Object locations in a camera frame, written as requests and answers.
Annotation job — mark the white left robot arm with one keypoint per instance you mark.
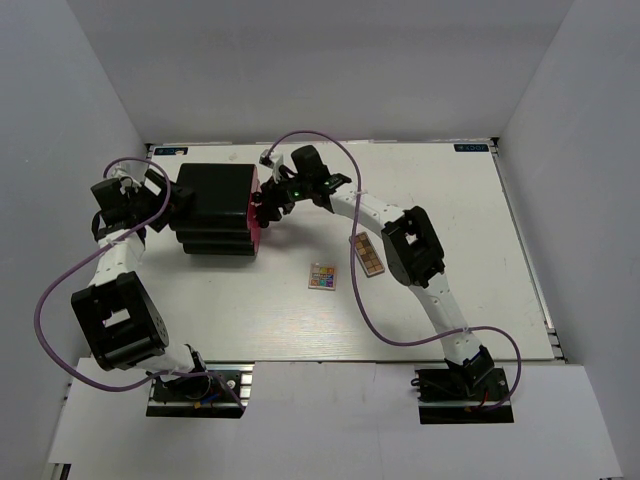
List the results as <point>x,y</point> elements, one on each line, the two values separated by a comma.
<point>120,322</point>

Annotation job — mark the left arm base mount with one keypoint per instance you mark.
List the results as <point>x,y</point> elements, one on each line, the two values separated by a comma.
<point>203,398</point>

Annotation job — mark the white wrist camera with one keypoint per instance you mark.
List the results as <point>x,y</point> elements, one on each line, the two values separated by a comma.
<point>139,178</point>
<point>274,161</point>

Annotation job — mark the long brown eyeshadow palette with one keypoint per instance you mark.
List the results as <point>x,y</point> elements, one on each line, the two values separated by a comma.
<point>365,255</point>

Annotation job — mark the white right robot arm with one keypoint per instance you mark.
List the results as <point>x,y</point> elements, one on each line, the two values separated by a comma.
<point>413,252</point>

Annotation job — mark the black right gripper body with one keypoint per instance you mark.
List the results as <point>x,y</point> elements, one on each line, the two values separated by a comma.
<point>286,192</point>

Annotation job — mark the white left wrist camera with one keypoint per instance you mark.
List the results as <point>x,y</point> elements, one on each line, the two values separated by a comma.
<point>139,178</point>

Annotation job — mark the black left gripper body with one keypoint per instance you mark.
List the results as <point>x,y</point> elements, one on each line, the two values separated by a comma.
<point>146,204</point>

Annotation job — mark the colourful glitter eyeshadow palette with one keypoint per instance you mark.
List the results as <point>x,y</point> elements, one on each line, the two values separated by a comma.
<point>322,277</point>

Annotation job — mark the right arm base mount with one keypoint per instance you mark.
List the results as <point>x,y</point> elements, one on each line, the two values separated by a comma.
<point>441,401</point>

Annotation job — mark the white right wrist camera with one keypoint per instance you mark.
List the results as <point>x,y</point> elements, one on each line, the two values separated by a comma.
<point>274,161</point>

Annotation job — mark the pink black makeup drawer organizer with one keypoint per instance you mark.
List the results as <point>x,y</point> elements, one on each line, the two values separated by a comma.
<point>220,218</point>

